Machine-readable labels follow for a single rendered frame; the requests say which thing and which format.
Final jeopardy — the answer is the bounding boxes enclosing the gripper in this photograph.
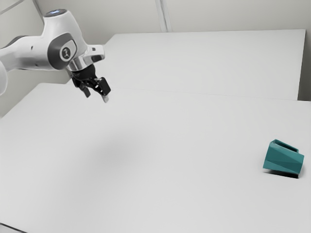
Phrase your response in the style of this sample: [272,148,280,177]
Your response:
[70,64,112,103]

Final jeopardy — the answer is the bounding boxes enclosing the teal faceted mug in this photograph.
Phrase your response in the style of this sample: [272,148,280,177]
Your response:
[262,139,305,175]

